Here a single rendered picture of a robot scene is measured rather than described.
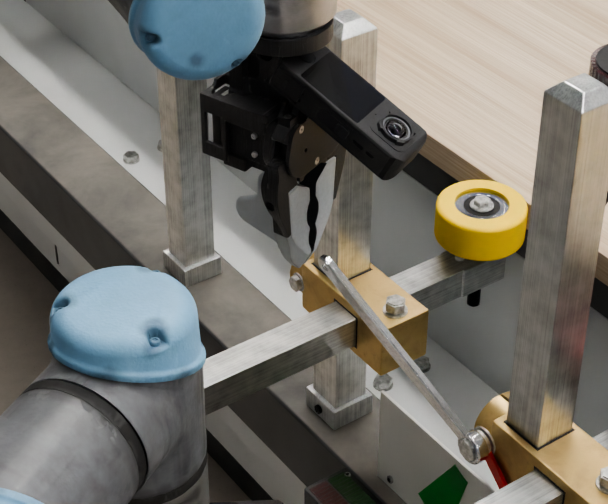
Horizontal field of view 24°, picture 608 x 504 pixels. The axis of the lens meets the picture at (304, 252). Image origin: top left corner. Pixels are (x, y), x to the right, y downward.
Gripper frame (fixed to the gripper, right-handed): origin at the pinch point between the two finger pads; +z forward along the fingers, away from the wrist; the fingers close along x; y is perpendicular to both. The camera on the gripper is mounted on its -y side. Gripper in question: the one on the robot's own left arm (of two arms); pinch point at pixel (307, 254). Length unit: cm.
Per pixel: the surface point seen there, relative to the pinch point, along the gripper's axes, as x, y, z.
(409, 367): 1.8, -10.7, 5.0
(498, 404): -1.6, -16.8, 8.1
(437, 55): -41.3, 12.4, 5.0
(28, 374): -50, 92, 95
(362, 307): 1.7, -6.3, 1.3
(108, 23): -56, 72, 25
